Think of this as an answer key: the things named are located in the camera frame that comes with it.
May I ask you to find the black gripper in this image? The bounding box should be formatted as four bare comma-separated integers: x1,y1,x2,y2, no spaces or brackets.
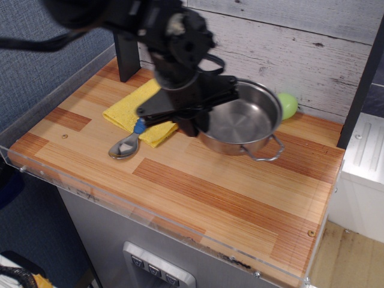
137,5,238,137

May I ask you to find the silver pot with handles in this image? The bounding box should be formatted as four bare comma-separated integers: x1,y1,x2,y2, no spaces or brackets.
196,79,284,161

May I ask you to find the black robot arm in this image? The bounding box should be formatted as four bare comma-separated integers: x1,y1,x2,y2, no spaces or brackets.
44,1,238,137

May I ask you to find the green plastic egg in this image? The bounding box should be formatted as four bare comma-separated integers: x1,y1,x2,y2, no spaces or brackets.
277,93,298,120

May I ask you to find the yellow cloth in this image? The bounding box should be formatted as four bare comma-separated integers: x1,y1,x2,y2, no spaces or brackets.
102,79,178,148

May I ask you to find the silver button panel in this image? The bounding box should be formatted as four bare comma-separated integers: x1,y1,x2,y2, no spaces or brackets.
122,241,197,287

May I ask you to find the white cabinet at right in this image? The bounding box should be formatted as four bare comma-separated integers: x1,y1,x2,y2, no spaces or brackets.
328,113,383,242

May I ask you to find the clear acrylic table guard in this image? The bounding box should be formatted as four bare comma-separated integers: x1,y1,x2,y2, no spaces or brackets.
5,46,344,287

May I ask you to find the yellow object bottom left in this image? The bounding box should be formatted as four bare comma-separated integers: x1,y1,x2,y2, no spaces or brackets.
33,274,54,288

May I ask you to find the blue handled metal spoon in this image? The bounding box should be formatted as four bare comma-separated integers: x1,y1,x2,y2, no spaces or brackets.
109,118,146,160

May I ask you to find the black vertical post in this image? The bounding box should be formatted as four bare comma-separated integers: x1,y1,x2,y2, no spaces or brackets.
113,33,141,82

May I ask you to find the dark vertical frame bar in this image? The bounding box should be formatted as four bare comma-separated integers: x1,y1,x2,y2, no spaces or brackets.
337,18,383,149

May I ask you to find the black cable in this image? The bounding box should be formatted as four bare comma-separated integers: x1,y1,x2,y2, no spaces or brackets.
0,29,88,53

